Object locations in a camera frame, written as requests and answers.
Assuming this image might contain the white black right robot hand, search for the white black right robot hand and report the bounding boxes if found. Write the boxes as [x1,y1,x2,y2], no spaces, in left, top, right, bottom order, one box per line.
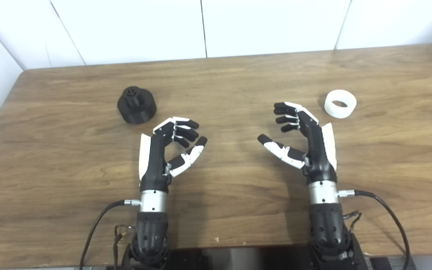
[257,101,338,185]

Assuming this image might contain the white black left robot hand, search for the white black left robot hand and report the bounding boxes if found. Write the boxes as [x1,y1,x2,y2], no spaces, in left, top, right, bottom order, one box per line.
[138,116,208,193]

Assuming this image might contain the white toothed plastic ring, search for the white toothed plastic ring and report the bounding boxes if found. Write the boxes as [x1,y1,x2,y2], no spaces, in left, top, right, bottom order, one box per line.
[324,90,357,119]

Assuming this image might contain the round black plastic part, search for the round black plastic part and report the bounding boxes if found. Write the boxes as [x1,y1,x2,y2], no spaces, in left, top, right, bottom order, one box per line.
[117,86,158,125]

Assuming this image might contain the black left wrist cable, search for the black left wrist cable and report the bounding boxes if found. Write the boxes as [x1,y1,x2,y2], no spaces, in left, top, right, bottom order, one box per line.
[79,199,142,270]

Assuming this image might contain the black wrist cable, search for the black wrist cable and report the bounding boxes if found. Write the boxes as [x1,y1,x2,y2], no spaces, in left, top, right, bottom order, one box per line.
[79,199,142,270]
[337,189,411,270]

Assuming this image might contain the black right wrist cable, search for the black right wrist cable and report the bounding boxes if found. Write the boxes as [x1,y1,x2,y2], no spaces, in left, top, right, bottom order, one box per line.
[337,189,411,270]

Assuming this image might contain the thin right arm wires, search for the thin right arm wires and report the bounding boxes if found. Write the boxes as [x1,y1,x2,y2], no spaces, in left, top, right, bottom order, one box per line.
[343,211,363,234]

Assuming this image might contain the thin arm wires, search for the thin arm wires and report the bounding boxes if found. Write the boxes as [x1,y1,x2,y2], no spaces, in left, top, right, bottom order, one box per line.
[112,224,136,270]
[343,211,363,234]

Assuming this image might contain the thin left arm wires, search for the thin left arm wires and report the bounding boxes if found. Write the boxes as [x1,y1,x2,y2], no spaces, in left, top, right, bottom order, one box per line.
[112,224,136,270]

